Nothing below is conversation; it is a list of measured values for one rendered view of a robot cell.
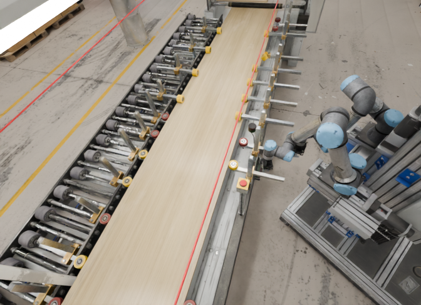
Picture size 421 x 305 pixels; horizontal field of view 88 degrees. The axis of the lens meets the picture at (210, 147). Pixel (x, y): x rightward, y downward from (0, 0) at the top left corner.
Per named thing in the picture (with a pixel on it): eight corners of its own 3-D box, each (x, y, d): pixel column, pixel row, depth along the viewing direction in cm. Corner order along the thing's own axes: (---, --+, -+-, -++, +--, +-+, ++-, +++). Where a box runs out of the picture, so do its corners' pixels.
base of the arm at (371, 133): (393, 136, 163) (401, 127, 155) (383, 147, 158) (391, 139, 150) (372, 125, 171) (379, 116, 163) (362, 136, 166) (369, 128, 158)
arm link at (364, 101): (390, 100, 121) (331, 153, 156) (376, 87, 127) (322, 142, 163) (376, 99, 117) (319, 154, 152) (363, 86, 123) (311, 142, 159)
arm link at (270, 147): (275, 150, 138) (262, 145, 141) (272, 160, 146) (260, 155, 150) (279, 141, 141) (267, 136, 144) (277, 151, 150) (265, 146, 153)
